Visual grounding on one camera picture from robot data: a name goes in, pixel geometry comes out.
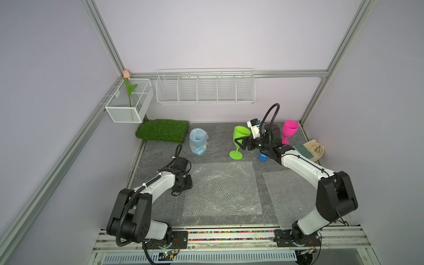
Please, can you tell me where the green plastic wine glass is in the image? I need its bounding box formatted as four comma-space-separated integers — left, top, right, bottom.
230, 126, 251, 160

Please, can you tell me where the blue tape dispenser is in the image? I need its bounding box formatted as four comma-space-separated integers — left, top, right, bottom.
258, 151, 269, 162

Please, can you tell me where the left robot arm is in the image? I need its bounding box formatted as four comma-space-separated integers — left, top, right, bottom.
107, 144, 193, 247

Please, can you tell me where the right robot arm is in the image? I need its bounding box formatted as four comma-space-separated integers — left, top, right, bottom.
230, 103, 358, 245

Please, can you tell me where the pink plastic wine glass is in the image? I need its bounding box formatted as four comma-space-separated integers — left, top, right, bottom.
282, 120, 299, 145

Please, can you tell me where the bubble wrap sheet stack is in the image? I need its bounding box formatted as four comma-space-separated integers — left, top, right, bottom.
263, 170, 316, 230

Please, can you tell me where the green dustpan brush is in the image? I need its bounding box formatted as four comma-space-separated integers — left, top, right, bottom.
294, 144, 314, 160

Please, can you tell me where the green artificial grass mat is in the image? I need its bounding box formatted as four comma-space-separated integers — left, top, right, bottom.
135, 119, 189, 144

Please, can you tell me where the white mesh basket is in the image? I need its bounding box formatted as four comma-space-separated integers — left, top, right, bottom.
105, 78, 154, 124

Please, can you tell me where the artificial pink tulip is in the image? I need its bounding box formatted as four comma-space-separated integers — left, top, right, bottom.
123, 70, 138, 107

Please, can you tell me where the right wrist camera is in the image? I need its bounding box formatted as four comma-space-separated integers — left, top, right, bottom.
247, 118, 261, 139

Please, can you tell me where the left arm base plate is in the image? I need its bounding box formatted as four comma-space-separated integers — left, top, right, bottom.
146, 231, 188, 250

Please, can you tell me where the white wire shelf rack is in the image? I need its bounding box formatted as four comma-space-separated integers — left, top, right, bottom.
156, 68, 256, 104

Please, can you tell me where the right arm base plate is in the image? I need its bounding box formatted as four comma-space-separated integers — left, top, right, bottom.
273, 229, 321, 247

